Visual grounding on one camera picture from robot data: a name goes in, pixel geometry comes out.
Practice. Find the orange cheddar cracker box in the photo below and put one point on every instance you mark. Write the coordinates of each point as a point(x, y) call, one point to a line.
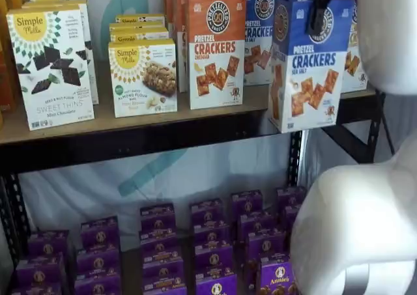
point(167, 2)
point(215, 64)
point(180, 21)

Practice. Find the blue sea salt cracker box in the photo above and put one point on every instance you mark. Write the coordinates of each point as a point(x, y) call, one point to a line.
point(312, 80)
point(257, 37)

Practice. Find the Simple Mills almond bar box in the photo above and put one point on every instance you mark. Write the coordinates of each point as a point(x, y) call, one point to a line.
point(137, 35)
point(140, 19)
point(130, 25)
point(143, 80)

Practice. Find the white backdrop sheet teal logo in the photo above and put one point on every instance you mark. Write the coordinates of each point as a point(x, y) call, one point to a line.
point(97, 184)

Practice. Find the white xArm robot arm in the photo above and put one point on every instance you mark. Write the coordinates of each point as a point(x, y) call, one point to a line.
point(358, 226)

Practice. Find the wooden shelf board with crackers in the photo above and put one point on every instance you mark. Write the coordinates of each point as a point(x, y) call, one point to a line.
point(104, 122)

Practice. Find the black metal shelf rack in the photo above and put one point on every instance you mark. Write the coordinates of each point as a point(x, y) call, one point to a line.
point(130, 148)

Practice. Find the purple Annie's box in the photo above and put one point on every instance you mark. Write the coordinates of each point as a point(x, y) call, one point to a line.
point(48, 247)
point(158, 221)
point(98, 262)
point(98, 286)
point(166, 290)
point(163, 271)
point(99, 238)
point(213, 259)
point(246, 207)
point(280, 275)
point(39, 273)
point(207, 215)
point(266, 244)
point(290, 197)
point(36, 290)
point(161, 247)
point(211, 238)
point(291, 217)
point(256, 226)
point(216, 286)

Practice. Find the purple Annie's boxes group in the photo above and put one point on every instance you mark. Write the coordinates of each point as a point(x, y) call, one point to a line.
point(130, 275)

